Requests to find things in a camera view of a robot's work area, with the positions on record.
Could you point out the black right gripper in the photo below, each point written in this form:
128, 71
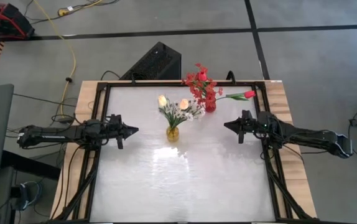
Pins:
257, 126

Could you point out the peach tulip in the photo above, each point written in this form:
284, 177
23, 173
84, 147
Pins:
183, 103

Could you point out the black desk crossbar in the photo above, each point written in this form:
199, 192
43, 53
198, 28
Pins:
29, 165

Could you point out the black headphones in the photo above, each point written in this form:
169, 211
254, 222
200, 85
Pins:
26, 194

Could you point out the black perforated computer tower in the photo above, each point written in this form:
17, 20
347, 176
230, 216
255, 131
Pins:
156, 62

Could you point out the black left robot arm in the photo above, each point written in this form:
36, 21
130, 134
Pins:
51, 135

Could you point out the yellow tulip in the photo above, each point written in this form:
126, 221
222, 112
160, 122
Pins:
162, 100

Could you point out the black aluminium table frame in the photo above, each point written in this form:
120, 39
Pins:
153, 83

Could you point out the red glass vase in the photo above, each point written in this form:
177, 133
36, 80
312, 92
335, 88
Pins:
210, 108

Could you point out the red and black tool case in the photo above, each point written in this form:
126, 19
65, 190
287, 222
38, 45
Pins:
1, 18

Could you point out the yellow glass vase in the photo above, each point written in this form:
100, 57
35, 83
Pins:
172, 134

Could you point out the white glossy table sheet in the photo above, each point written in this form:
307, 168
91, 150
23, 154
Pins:
166, 180

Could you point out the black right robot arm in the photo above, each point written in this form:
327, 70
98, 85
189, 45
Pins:
309, 138

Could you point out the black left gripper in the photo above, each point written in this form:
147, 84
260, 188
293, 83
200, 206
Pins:
104, 130

